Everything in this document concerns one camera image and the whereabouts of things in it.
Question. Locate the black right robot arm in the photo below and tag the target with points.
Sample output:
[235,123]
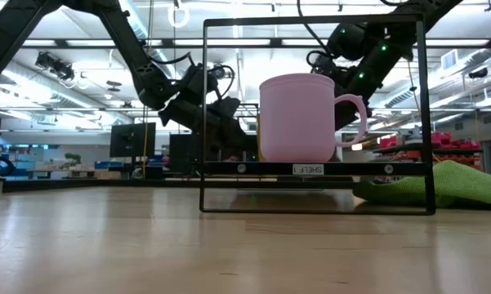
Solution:
[388,36]

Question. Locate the black ceiling-mounted device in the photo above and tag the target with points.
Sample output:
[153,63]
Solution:
[55,66]

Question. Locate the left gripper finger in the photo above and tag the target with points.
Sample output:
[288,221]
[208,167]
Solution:
[237,145]

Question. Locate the pink plastic mug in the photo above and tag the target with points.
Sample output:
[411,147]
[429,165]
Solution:
[296,118]

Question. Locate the green cloth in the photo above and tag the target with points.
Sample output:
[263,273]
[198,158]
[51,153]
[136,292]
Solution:
[465,185]

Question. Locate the black partition screen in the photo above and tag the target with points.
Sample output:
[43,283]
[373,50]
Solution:
[184,153]

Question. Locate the rack with red bins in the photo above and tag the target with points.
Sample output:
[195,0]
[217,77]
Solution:
[453,145]

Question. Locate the round black ceiling camera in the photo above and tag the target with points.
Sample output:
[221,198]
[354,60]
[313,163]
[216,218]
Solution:
[218,72]

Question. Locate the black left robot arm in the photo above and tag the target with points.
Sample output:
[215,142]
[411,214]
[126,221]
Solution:
[122,45]

